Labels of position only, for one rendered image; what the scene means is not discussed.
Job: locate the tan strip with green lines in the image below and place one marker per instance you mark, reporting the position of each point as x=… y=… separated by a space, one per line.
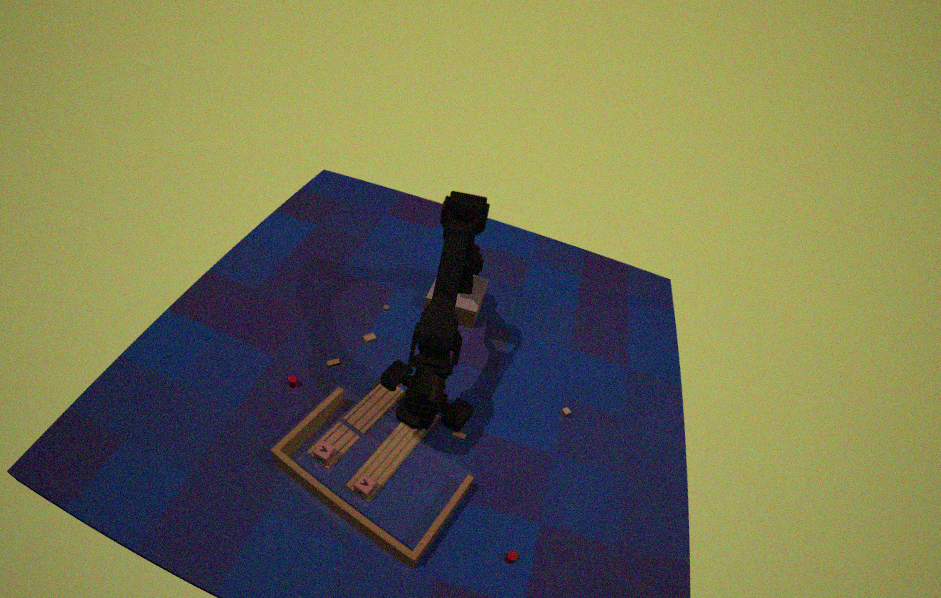
x=419 y=433

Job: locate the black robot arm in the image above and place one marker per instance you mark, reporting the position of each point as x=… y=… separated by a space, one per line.
x=463 y=216

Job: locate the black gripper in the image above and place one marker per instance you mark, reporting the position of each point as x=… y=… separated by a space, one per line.
x=455 y=414

